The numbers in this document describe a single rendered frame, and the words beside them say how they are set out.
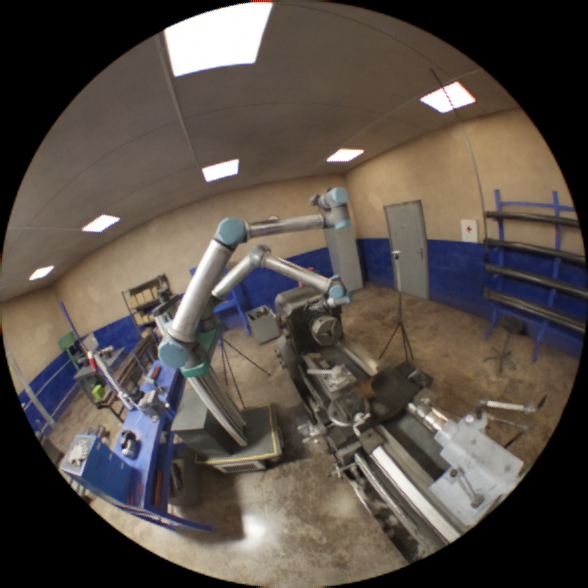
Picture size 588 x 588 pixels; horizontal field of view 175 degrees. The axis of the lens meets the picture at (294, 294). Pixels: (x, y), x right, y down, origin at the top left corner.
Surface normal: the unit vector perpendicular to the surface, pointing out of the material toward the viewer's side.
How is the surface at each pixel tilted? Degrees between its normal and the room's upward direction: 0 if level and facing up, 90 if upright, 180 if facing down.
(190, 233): 90
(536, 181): 90
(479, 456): 0
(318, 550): 0
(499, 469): 0
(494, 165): 90
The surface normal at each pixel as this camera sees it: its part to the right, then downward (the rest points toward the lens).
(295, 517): -0.25, -0.92
